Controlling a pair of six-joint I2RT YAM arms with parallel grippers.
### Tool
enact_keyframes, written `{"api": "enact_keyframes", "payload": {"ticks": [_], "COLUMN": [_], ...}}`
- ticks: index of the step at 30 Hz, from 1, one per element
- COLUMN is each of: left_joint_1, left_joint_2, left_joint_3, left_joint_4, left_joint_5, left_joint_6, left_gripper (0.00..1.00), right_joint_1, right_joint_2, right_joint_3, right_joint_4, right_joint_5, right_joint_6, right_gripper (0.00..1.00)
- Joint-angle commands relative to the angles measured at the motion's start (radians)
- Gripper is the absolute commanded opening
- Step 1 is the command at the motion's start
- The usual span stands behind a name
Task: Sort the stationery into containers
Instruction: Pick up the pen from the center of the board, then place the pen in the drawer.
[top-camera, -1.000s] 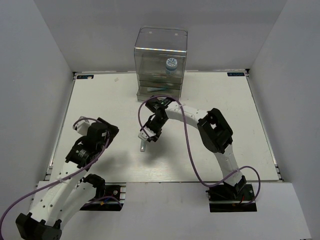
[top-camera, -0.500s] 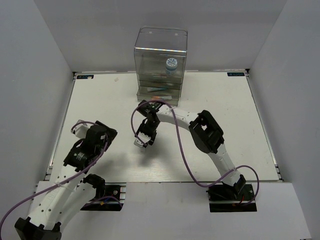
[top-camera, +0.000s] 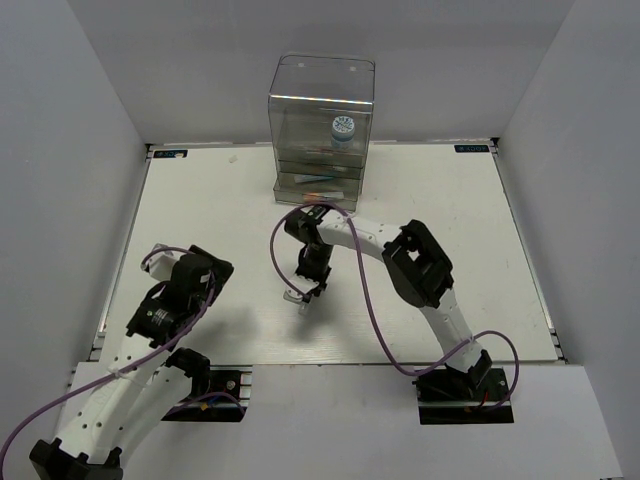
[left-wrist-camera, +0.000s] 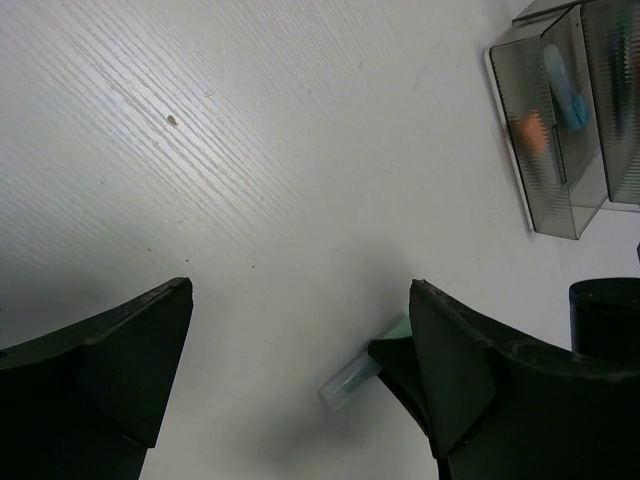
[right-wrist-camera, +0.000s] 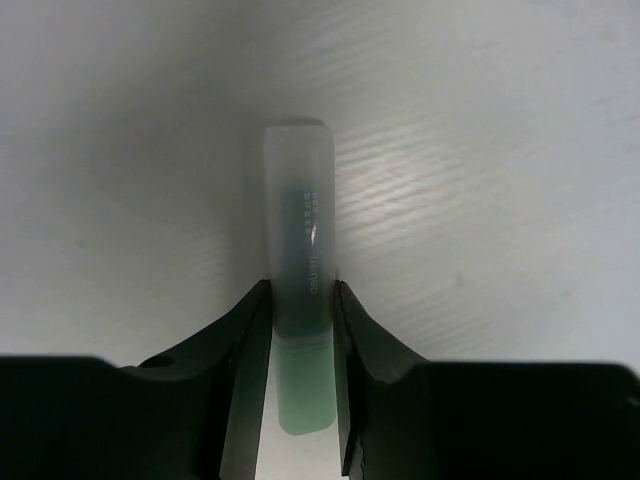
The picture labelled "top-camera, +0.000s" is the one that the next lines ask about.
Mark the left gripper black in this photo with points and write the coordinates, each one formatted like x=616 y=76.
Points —
x=221 y=267

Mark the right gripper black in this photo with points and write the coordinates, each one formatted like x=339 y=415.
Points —
x=320 y=280

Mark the blue patterned tape roll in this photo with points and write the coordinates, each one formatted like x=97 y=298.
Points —
x=342 y=131

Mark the clear drawer organizer box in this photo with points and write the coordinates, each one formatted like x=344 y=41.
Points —
x=307 y=92

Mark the orange capped tube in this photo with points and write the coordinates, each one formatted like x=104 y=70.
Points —
x=324 y=196

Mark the blue capped tube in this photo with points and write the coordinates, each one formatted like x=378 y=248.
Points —
x=304 y=179

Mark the red pen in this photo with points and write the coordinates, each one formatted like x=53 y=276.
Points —
x=324 y=151

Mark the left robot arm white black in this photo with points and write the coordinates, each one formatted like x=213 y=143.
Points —
x=149 y=374

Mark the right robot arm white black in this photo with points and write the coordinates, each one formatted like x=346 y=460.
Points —
x=419 y=269

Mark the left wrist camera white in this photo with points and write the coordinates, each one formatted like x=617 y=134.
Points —
x=159 y=262

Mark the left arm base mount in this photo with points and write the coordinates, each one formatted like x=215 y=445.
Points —
x=221 y=395

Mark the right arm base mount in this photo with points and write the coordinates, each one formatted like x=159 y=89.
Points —
x=442 y=402

